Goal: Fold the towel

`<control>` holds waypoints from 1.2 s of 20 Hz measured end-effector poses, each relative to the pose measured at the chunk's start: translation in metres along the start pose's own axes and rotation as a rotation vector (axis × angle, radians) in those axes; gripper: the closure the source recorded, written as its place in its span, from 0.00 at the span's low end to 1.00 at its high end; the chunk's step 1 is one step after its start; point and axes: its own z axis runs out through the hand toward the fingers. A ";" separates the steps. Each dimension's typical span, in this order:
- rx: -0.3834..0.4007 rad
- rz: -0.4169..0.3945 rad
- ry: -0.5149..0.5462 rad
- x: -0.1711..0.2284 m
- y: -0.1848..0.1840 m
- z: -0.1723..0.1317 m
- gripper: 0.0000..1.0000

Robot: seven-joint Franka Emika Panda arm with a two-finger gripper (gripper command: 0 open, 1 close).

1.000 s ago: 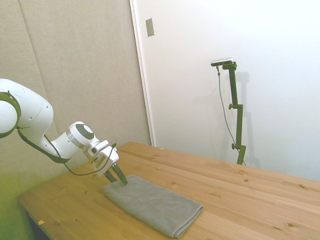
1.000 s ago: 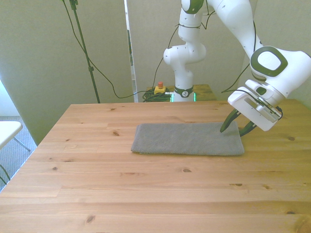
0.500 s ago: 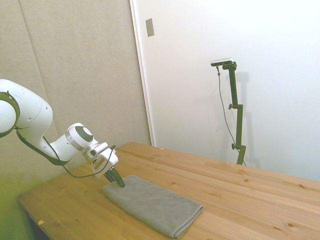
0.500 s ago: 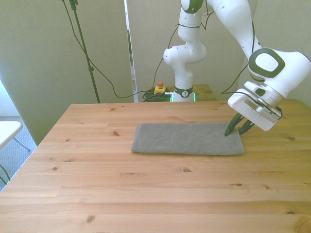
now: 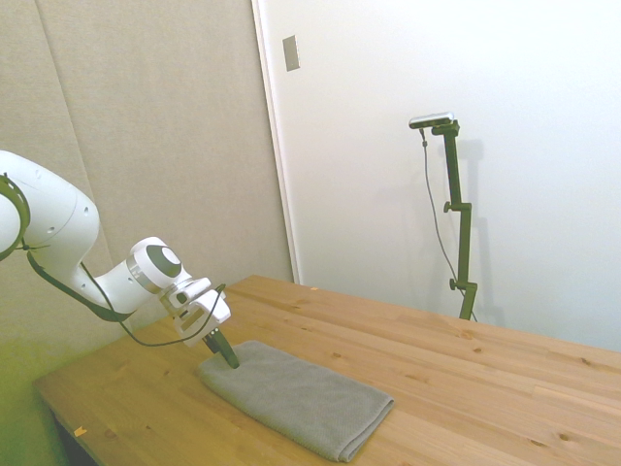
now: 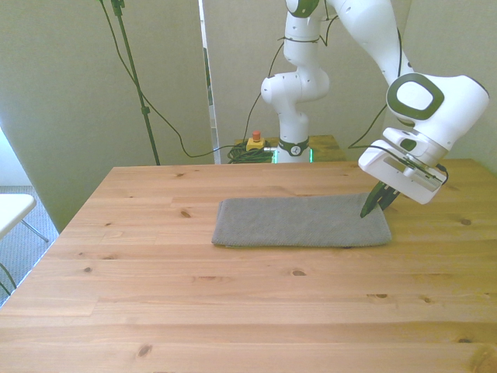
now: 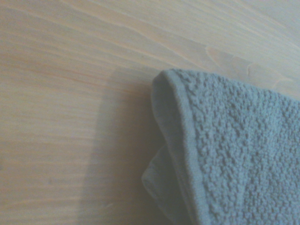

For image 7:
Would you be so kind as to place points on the grey terry towel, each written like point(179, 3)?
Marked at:
point(234, 145)

